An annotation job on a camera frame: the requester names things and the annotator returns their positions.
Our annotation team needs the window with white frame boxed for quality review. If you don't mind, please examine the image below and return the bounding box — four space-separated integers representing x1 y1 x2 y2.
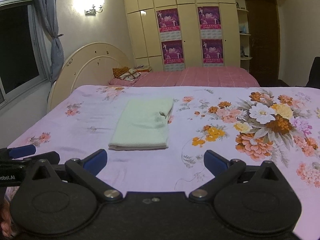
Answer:
1 0 49 108

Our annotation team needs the lower right pink poster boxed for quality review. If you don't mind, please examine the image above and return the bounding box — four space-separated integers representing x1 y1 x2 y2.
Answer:
202 39 224 66

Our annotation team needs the upper right pink poster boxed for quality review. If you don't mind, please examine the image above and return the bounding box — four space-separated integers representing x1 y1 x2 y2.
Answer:
197 6 221 30

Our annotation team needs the cream corner shelf unit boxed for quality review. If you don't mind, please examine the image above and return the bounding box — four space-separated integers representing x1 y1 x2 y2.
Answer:
235 0 252 73

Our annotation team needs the pink poster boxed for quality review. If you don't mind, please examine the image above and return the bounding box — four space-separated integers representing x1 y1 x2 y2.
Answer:
197 6 221 30
202 39 224 66
162 40 184 64
156 8 180 33

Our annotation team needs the upper left pink poster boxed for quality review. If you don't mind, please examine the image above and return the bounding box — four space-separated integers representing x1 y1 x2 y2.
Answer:
156 8 180 33

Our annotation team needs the grey blue curtain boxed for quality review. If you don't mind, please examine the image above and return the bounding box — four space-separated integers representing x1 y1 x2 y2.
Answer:
31 0 65 87

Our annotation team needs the lilac floral bed sheet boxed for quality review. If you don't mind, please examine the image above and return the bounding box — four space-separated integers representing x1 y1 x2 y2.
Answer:
12 86 319 239

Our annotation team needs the black chair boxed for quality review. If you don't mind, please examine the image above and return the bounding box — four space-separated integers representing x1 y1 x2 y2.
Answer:
306 56 320 89

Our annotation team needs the cream arched headboard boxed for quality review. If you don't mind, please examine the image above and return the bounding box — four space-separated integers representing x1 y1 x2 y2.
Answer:
47 42 133 112

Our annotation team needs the dark wooden door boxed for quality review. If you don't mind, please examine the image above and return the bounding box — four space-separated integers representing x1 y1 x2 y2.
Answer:
245 0 280 87

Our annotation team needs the wall lamp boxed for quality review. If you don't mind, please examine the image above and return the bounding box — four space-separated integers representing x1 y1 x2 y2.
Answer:
85 4 103 16

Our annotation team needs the orange patterned pillow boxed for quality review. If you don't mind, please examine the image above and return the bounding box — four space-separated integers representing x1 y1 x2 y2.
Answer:
112 67 140 81

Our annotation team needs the pink checked bed cover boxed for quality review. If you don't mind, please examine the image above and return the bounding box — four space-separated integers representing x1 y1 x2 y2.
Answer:
109 67 259 88

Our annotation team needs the cream wardrobe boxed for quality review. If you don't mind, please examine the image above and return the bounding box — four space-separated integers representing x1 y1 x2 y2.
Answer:
124 0 240 72

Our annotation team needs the pale green cloth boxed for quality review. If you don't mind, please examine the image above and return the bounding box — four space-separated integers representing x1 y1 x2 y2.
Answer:
108 98 174 151

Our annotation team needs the person's hand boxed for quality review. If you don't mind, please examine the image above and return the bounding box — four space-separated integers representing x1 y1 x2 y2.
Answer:
1 199 12 239

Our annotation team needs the lower left pink poster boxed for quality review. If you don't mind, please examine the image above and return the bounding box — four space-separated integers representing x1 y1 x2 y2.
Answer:
162 40 184 64

